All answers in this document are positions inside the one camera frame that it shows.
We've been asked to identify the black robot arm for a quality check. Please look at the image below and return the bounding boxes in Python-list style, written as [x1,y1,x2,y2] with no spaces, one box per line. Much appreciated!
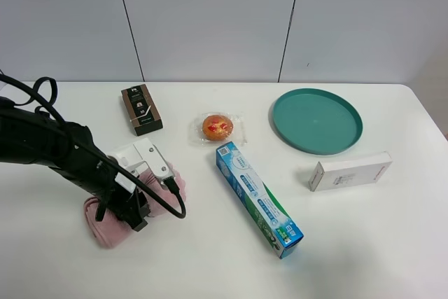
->
[1,97,150,231]

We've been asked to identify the blue green toothpaste box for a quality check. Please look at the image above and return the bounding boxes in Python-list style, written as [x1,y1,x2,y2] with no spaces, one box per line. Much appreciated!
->
[216,141,304,259]

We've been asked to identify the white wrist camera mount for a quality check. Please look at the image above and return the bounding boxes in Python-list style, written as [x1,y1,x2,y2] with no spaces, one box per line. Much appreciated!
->
[107,138,175,190]

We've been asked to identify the white rectangular carton box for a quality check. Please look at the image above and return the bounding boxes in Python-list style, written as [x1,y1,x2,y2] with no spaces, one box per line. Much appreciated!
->
[309,152,393,192]

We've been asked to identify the pink towel black band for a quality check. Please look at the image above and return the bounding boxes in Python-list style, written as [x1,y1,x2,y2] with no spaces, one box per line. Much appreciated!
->
[83,163,186,249]

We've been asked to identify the dark brown coffee capsule box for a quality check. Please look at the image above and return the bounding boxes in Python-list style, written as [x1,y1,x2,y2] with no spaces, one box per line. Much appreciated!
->
[121,84,163,137]

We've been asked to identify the teal round plate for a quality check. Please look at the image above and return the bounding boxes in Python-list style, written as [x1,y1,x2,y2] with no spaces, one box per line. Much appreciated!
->
[271,88,363,155]

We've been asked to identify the wrapped orange pastry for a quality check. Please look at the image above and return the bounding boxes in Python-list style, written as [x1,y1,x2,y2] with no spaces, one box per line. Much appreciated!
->
[188,111,248,146]

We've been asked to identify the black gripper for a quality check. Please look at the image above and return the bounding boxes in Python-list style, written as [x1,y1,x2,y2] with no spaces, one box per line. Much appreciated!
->
[82,172,149,232]

